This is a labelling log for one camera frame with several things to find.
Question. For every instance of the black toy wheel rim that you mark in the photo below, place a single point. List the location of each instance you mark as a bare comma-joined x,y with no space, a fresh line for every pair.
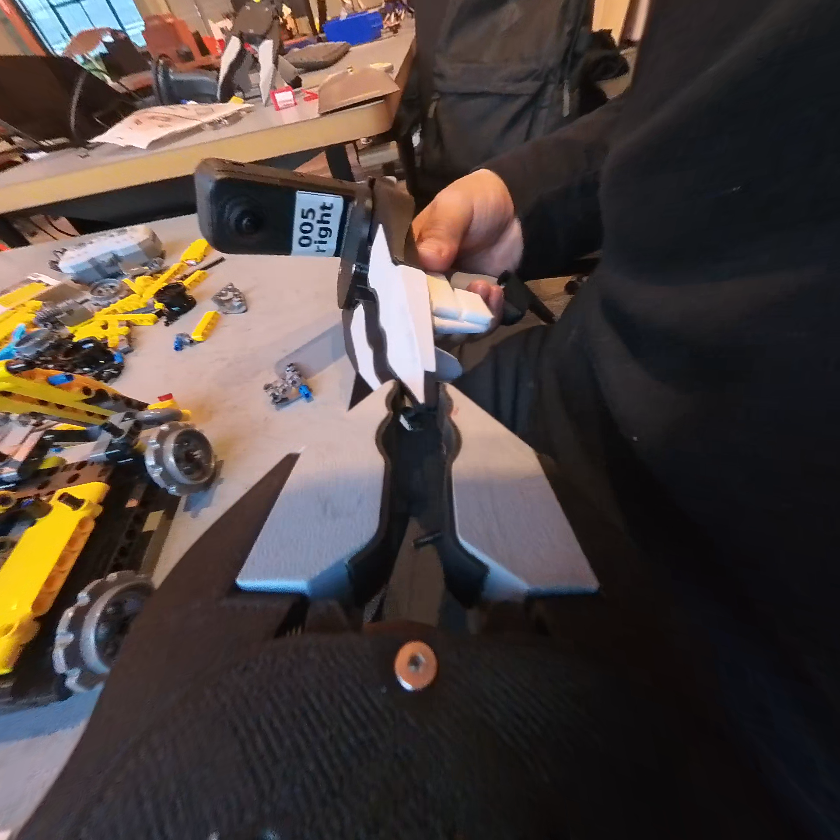
92,358
174,302

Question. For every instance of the grey toy battery box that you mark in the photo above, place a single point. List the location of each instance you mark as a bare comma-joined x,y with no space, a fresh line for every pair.
111,253

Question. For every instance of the pile of small toy connectors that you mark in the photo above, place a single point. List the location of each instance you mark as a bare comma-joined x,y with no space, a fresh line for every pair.
49,318

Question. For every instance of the person's right hand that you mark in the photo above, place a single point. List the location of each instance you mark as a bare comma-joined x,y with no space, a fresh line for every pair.
472,223

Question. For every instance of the unused hand-held gripper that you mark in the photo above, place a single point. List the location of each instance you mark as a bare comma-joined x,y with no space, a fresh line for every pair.
256,26

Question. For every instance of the grey panel with blue pins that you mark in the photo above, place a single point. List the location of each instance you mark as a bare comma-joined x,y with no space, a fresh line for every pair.
285,387

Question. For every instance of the small black toy pin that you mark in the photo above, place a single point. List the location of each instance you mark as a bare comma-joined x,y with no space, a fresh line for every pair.
425,539

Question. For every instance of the yellow black toy vehicle model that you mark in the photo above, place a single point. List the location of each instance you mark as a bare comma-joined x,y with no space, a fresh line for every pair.
39,558

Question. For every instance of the dark grey pouch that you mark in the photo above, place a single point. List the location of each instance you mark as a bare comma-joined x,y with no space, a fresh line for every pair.
318,56

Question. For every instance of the small grey toy wheel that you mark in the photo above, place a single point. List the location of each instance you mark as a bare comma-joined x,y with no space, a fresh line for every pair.
107,290

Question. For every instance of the blue plastic bin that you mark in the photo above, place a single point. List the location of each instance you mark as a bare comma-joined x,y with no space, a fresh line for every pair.
354,26

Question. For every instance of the dark grey toy connector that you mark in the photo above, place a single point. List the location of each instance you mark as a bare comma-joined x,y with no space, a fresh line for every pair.
408,418

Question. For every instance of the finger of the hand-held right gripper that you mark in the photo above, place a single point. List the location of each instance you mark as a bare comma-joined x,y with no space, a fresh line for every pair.
366,348
403,315

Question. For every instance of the small red white box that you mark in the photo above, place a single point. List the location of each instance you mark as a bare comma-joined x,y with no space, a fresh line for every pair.
283,100

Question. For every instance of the light blue toy piece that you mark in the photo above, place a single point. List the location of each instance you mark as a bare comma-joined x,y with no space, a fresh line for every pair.
16,344

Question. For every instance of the pile of yellow toy beams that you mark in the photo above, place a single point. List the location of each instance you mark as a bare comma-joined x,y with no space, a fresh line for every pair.
131,308

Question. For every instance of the long grey table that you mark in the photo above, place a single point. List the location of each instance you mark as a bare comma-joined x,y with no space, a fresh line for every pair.
197,157

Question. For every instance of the white paper sheet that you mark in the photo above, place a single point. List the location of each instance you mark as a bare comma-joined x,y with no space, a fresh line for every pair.
164,121

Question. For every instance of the black backpack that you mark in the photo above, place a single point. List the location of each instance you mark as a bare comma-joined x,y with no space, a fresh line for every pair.
499,79

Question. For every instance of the short yellow toy beam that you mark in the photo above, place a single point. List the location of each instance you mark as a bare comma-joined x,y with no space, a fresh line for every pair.
205,326

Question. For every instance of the black toy axle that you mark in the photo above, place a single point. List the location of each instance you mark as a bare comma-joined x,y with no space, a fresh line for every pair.
208,264

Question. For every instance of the grey panel with grey connectors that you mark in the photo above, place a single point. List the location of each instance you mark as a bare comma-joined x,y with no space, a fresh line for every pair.
229,298

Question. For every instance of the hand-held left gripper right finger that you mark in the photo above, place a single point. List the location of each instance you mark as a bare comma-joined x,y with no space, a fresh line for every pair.
525,518

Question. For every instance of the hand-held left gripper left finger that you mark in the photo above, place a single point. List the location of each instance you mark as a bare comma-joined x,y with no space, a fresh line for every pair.
315,518

